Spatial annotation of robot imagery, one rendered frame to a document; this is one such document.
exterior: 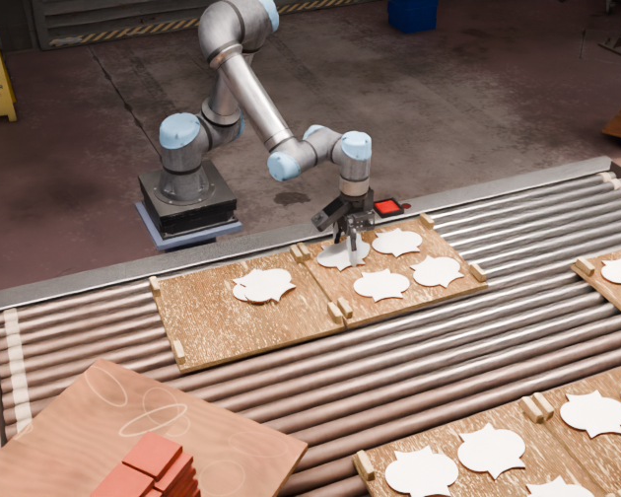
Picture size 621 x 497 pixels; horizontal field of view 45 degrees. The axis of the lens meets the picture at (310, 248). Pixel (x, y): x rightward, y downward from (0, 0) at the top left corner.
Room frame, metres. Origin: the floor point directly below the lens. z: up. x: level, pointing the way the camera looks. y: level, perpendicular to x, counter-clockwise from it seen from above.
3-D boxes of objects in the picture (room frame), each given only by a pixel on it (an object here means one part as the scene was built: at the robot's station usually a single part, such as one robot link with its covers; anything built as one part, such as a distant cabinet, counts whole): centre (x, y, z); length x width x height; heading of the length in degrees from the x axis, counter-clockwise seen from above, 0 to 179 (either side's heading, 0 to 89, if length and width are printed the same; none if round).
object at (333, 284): (1.65, -0.21, 0.93); 0.41 x 0.35 x 0.02; 113
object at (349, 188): (1.70, -0.11, 1.17); 0.08 x 0.08 x 0.05
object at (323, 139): (1.76, -0.03, 1.24); 0.11 x 0.11 x 0.08; 46
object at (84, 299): (1.83, -0.10, 0.90); 1.95 x 0.05 x 0.05; 112
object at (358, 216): (1.70, -0.12, 1.08); 0.09 x 0.08 x 0.12; 113
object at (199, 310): (1.49, 0.17, 0.93); 0.41 x 0.35 x 0.02; 112
